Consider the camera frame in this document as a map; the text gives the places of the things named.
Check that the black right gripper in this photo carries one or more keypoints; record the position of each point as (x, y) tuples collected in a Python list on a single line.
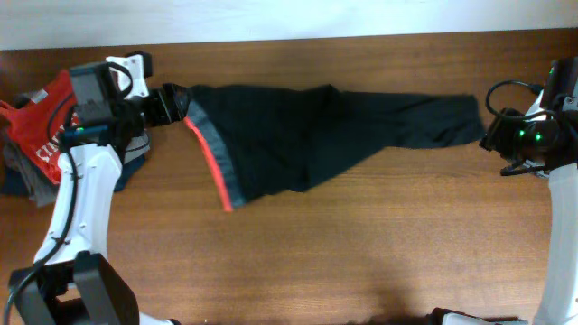
[(495, 138)]

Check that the gray folded garment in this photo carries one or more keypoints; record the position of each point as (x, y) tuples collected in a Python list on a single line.
[(44, 192)]

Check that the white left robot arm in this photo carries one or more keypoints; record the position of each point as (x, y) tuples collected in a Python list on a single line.
[(70, 280)]

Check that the black leggings with red waistband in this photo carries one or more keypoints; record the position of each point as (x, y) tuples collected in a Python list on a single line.
[(259, 141)]

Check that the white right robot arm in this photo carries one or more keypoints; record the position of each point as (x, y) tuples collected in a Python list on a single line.
[(543, 142)]

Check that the red printed t-shirt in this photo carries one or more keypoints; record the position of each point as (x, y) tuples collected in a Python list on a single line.
[(35, 127)]

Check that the dark blue folded garment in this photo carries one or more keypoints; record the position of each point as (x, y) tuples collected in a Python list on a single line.
[(14, 184)]

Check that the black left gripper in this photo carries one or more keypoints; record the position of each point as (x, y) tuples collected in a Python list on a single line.
[(172, 109)]

